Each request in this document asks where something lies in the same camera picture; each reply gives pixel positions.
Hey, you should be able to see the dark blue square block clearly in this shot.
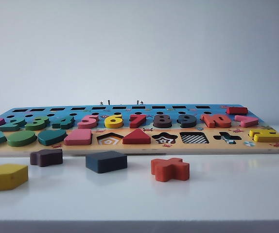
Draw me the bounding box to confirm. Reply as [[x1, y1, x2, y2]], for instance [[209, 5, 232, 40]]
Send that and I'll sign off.
[[85, 150, 128, 174]]

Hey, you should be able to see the red number seven piece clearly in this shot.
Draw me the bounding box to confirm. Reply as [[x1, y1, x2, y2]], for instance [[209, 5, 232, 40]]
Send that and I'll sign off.
[[129, 114, 150, 129]]

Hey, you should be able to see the red triangle block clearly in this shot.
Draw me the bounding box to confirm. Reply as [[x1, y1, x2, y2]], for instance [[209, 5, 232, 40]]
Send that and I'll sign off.
[[122, 128, 152, 145]]

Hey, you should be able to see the brown number eight piece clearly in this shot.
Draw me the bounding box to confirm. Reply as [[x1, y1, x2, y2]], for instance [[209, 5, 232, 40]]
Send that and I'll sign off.
[[153, 114, 172, 129]]

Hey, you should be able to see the yellow number six piece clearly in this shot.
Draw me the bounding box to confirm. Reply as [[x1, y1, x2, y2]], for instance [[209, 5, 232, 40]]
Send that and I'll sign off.
[[104, 114, 124, 129]]

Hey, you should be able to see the colourful wooden puzzle board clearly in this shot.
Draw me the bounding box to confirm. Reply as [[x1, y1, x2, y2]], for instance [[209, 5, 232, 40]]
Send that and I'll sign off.
[[0, 103, 279, 157]]

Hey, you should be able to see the dark blue number nine piece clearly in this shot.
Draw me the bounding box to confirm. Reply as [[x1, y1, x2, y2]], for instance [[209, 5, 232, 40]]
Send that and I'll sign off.
[[177, 114, 196, 129]]

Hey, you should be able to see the pink number five piece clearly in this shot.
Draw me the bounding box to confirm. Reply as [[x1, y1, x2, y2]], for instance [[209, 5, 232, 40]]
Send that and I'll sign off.
[[77, 114, 100, 129]]

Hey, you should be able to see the orange cross block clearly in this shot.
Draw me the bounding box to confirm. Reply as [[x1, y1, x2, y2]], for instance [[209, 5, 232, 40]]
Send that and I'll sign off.
[[151, 157, 191, 183]]

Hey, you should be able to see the pink square block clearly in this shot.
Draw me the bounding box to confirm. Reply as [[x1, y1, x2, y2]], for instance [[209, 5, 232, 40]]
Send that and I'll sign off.
[[64, 128, 93, 146]]

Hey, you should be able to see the orange number ten piece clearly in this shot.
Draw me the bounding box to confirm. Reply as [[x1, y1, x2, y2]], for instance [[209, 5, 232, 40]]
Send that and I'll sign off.
[[201, 113, 233, 129]]

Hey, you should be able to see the teal number four piece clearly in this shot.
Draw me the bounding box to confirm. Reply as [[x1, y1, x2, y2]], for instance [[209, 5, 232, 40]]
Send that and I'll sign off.
[[51, 116, 76, 130]]

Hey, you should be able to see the teal heart block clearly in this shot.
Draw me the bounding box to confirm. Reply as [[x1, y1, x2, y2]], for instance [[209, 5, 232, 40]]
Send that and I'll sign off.
[[37, 129, 68, 147]]

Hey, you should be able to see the red minus sign block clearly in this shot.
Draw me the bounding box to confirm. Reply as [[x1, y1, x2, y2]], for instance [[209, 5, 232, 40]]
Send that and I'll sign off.
[[226, 106, 248, 115]]

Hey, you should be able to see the brown star block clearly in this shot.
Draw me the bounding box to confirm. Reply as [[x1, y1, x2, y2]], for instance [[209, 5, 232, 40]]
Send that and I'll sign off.
[[29, 149, 64, 167]]

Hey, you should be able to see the green number three piece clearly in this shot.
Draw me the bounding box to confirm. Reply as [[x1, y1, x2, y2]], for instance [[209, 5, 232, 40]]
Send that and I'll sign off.
[[24, 116, 50, 131]]

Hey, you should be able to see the pink angled sign block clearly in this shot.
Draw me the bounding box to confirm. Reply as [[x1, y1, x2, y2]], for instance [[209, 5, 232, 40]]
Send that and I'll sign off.
[[234, 115, 259, 128]]

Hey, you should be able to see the green circle block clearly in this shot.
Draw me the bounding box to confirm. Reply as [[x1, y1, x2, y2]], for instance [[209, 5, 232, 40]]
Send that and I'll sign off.
[[6, 130, 37, 148]]

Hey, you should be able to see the yellow sign block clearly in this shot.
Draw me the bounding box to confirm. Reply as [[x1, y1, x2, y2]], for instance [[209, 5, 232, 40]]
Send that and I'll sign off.
[[248, 128, 279, 143]]

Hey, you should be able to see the teal number two piece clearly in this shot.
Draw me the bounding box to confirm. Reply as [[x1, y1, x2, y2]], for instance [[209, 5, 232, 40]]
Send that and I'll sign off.
[[0, 117, 26, 132]]

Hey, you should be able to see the yellow pentagon block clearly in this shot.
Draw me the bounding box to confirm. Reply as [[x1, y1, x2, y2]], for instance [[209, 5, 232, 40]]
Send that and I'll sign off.
[[0, 164, 29, 193]]

